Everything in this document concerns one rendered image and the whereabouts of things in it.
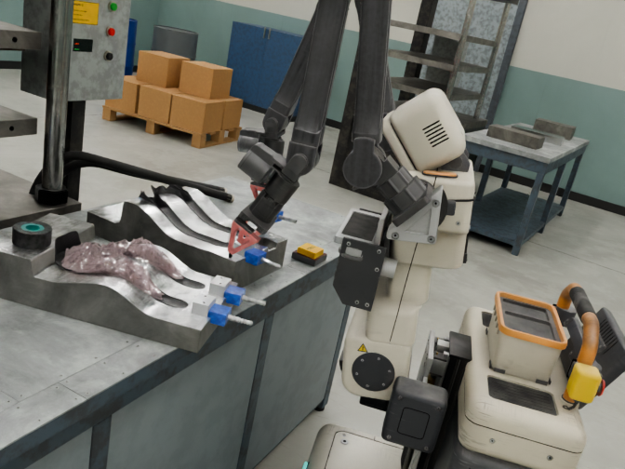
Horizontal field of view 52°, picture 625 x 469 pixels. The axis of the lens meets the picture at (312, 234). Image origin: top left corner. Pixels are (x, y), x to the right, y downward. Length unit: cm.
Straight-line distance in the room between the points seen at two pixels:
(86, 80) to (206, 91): 432
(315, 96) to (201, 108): 508
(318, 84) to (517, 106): 681
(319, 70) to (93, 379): 72
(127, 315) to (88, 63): 111
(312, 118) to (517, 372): 75
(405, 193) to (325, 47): 32
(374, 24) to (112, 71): 130
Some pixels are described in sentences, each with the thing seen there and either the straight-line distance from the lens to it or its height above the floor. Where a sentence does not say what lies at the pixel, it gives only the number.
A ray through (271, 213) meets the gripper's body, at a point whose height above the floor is 109.
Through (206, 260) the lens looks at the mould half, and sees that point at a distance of 163.
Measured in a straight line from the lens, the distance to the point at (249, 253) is 161.
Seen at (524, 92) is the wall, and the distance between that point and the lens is 799.
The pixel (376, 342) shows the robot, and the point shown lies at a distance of 153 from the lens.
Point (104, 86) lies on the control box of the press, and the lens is 234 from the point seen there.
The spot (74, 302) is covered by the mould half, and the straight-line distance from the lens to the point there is 143.
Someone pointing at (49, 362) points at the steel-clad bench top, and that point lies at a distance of 131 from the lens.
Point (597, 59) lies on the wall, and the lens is 786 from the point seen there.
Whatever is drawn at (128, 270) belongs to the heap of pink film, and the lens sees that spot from 142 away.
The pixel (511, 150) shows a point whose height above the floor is 78.
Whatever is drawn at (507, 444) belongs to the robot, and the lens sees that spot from 146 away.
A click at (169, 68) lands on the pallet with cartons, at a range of 677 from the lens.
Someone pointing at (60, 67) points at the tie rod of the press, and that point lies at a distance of 203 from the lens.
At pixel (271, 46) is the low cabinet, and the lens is 880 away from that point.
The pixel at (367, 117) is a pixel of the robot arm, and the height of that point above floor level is 133.
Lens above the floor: 151
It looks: 19 degrees down
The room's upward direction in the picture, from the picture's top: 12 degrees clockwise
